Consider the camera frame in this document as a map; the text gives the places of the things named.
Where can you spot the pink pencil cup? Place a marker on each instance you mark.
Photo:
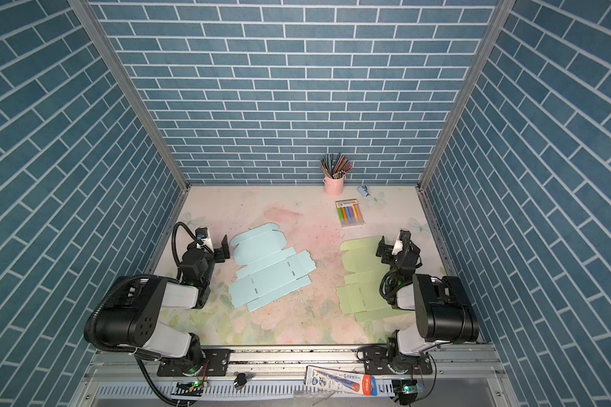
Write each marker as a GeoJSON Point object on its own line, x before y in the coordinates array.
{"type": "Point", "coordinates": [334, 187]}

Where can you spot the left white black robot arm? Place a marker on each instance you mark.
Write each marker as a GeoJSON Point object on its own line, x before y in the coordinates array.
{"type": "Point", "coordinates": [126, 320]}

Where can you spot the light green flat paper box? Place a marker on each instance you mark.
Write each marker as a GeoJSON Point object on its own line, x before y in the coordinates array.
{"type": "Point", "coordinates": [360, 295]}

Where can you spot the small black knob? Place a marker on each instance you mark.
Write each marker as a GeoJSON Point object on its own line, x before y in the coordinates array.
{"type": "Point", "coordinates": [240, 381]}

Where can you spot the right green lit device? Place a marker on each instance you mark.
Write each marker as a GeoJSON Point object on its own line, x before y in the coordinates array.
{"type": "Point", "coordinates": [405, 391]}

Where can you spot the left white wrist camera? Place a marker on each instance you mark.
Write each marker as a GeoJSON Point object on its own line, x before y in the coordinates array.
{"type": "Point", "coordinates": [203, 239]}

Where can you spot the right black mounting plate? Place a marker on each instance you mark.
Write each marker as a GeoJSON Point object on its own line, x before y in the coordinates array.
{"type": "Point", "coordinates": [382, 360]}

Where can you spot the left green circuit board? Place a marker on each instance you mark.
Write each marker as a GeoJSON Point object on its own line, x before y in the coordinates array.
{"type": "Point", "coordinates": [186, 390]}

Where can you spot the light blue paper box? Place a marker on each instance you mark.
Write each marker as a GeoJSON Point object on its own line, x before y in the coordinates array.
{"type": "Point", "coordinates": [269, 268]}

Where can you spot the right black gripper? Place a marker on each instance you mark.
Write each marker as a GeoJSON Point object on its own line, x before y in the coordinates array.
{"type": "Point", "coordinates": [387, 248]}

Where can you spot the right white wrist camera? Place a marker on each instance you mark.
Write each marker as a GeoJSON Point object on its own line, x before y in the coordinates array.
{"type": "Point", "coordinates": [397, 247]}

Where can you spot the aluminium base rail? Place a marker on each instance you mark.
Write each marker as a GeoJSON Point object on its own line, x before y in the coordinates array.
{"type": "Point", "coordinates": [467, 374]}

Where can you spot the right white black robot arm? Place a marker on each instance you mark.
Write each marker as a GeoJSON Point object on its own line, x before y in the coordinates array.
{"type": "Point", "coordinates": [443, 312]}

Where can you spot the black mounting plate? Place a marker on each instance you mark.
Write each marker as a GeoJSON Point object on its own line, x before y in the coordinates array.
{"type": "Point", "coordinates": [210, 362]}
{"type": "Point", "coordinates": [382, 360]}

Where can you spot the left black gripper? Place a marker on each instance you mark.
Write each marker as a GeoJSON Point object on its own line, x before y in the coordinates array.
{"type": "Point", "coordinates": [221, 249]}

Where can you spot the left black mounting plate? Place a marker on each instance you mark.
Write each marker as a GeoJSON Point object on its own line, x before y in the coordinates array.
{"type": "Point", "coordinates": [210, 362]}

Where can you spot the coloured pencils bundle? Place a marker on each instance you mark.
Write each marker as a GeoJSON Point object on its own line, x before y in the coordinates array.
{"type": "Point", "coordinates": [335, 166]}

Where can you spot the white red blue package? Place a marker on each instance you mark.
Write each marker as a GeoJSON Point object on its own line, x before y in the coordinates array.
{"type": "Point", "coordinates": [340, 381]}

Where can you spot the pack of coloured markers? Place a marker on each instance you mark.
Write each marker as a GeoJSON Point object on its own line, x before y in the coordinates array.
{"type": "Point", "coordinates": [349, 213]}

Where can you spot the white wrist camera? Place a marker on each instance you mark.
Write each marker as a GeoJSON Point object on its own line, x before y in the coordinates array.
{"type": "Point", "coordinates": [397, 247]}
{"type": "Point", "coordinates": [203, 239]}

